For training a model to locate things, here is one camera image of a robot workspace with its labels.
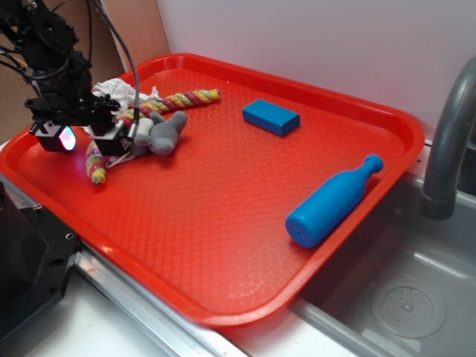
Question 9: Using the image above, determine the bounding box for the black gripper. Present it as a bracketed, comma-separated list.
[25, 59, 129, 156]

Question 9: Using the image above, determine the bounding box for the multicolored twisted rope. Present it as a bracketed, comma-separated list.
[85, 88, 221, 185]

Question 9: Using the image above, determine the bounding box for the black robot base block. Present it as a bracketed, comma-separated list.
[1, 184, 79, 341]

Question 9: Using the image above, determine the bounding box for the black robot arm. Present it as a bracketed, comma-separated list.
[1, 1, 129, 156]

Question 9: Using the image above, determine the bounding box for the crumpled white cloth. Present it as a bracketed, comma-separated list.
[91, 78, 163, 109]

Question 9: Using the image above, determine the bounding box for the grey plush elephant toy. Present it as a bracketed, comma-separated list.
[130, 111, 188, 157]

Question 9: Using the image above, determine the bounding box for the brown cardboard panel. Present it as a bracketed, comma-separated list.
[1, 1, 169, 143]

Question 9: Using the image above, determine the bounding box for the blue rectangular block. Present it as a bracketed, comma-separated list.
[242, 99, 300, 137]

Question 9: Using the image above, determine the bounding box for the red plastic tray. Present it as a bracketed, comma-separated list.
[1, 54, 425, 327]

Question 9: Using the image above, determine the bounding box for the blue plastic bottle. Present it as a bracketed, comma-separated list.
[285, 155, 384, 248]

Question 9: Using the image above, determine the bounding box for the grey plastic sink basin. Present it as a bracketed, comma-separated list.
[292, 175, 475, 356]

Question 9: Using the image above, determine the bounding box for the grey sink faucet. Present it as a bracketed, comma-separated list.
[420, 58, 475, 220]

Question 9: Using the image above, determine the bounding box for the braided grey cable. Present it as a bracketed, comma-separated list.
[91, 0, 150, 139]

